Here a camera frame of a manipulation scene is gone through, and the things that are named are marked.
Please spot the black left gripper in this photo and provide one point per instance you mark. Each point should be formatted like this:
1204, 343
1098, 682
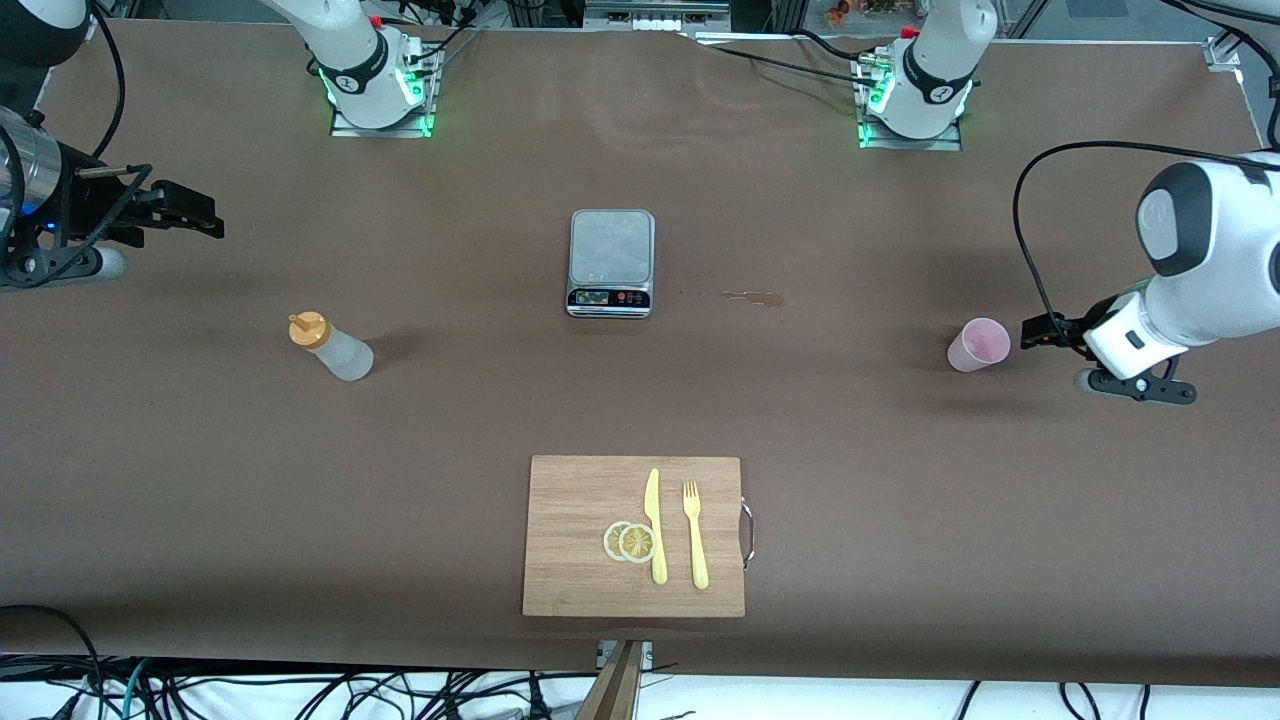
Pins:
1070, 329

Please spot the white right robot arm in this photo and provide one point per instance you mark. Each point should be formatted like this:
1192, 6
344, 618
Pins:
350, 60

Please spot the yellow plastic fork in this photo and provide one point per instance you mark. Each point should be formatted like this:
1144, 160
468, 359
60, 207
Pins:
697, 550

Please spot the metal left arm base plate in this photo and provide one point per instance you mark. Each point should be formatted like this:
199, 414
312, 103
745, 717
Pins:
915, 145

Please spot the aluminium frame corner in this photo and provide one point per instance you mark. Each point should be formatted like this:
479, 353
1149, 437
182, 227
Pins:
1222, 52

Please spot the white power strip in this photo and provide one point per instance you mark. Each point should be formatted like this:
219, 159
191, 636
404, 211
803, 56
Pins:
655, 22

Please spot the wooden cutting board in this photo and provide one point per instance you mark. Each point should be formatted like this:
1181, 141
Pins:
570, 520

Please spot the wooden post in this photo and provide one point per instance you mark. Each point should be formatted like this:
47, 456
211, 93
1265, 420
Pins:
615, 690

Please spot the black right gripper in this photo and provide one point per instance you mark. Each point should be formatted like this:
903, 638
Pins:
98, 205

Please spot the silver digital kitchen scale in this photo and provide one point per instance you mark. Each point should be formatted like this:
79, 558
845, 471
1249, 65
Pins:
610, 245

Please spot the orange toy food pile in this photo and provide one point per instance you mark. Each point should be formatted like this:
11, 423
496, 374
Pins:
840, 12

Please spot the yellow plastic knife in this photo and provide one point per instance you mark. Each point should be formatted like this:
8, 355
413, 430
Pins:
652, 500

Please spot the metal table clamp bracket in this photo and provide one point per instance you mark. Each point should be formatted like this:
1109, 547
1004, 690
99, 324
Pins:
646, 655

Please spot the lemon slice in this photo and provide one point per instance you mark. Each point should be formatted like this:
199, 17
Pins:
637, 543
610, 541

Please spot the translucent sauce bottle orange cap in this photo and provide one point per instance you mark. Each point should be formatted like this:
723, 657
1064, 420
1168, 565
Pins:
345, 355

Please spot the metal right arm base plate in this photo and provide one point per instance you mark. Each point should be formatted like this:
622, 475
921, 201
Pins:
385, 132

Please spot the pink plastic cup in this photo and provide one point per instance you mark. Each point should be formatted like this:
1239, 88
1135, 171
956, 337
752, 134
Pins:
975, 350

